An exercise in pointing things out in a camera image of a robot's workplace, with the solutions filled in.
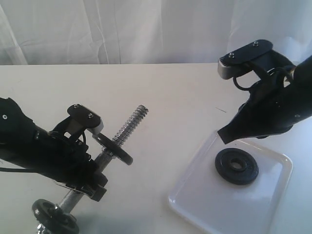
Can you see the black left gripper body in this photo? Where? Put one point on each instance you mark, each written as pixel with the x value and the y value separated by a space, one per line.
pixel 65 160

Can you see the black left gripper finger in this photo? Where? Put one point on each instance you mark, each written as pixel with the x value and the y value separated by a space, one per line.
pixel 100 183
pixel 86 190

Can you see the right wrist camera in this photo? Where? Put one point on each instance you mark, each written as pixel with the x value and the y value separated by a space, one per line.
pixel 258 56

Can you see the white square plastic tray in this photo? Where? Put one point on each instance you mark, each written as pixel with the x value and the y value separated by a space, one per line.
pixel 202 197

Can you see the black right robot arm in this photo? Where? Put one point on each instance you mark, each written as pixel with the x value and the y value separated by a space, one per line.
pixel 278 80

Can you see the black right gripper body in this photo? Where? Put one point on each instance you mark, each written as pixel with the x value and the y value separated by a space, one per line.
pixel 278 113

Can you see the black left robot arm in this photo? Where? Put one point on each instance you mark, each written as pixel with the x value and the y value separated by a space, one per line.
pixel 17 133

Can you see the black weight plate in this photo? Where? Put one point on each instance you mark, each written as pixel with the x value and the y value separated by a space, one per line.
pixel 112 148
pixel 236 166

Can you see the chrome threaded dumbbell bar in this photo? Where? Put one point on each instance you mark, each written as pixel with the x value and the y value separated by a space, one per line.
pixel 104 158

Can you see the white backdrop curtain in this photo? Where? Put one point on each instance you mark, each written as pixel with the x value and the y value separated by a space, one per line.
pixel 148 31

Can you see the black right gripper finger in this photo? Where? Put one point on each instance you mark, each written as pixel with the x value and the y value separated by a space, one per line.
pixel 247 124

